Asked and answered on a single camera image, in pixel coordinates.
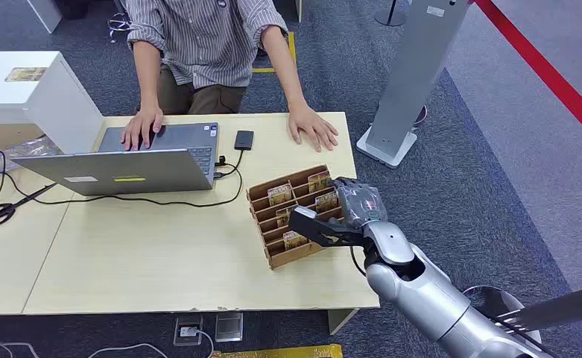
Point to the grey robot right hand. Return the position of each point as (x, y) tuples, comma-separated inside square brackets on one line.
[(362, 202)]

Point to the person's right hand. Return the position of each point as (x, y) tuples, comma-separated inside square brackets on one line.
[(141, 126)]

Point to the person's left hand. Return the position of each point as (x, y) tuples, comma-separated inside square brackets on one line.
[(310, 126)]

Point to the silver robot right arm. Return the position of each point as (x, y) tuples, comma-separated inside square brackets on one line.
[(429, 291)]

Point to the person's left forearm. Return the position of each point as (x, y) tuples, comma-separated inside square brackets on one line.
[(283, 69)]

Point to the person's right forearm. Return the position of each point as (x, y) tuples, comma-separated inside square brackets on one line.
[(147, 74)]

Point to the brown wooden card holder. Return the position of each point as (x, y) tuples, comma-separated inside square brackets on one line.
[(281, 254)]

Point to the person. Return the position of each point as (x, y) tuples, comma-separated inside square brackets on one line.
[(206, 44)]

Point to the grey laptop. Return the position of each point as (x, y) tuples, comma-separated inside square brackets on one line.
[(123, 170)]

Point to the black portable drive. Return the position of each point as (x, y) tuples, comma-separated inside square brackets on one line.
[(244, 140)]

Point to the yellow floor tape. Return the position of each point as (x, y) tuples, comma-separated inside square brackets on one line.
[(291, 49)]

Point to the white box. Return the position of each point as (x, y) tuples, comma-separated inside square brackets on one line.
[(48, 99)]

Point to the grey standing panel white base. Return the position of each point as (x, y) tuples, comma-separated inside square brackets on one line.
[(414, 74)]

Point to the clear plastic bag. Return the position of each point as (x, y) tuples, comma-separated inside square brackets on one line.
[(26, 148)]

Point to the beige table leg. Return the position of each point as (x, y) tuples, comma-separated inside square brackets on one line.
[(339, 318)]

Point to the black stanchion base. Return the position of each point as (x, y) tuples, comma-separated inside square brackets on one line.
[(390, 17)]

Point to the white cabinet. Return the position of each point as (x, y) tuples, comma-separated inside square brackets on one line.
[(46, 14)]

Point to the black scissors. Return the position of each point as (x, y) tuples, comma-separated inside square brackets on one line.
[(4, 211)]

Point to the round chrome base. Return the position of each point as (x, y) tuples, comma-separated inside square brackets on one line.
[(493, 301)]

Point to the yellow flat object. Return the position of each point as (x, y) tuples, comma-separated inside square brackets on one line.
[(281, 352)]

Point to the metal floor plate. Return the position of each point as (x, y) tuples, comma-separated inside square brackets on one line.
[(229, 327)]

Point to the floor power socket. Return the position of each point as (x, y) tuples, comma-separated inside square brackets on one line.
[(188, 330)]

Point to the red floor tape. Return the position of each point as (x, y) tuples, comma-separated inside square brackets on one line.
[(542, 69)]

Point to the dark grey bar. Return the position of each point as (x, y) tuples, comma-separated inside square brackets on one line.
[(562, 307)]

